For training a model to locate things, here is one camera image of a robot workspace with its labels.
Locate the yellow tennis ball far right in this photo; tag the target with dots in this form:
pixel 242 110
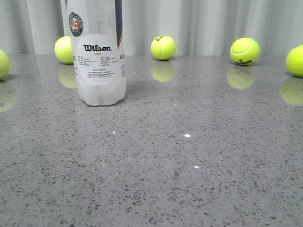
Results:
pixel 294 61

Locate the yellow Roland Garros tennis ball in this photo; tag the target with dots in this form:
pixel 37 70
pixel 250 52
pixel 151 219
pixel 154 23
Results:
pixel 63 50

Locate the yellow tennis ball centre back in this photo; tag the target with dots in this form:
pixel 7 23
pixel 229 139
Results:
pixel 163 47

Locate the yellow tennis ball on table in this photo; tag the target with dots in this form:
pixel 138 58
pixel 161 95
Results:
pixel 245 51

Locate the clear Wilson tennis ball can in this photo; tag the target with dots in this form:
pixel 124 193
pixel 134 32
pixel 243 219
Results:
pixel 96 29

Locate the yellow Wilson tennis ball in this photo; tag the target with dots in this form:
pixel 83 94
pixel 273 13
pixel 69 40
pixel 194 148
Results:
pixel 5 64

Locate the white pleated curtain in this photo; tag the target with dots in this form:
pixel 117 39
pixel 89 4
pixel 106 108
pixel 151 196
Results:
pixel 199 27

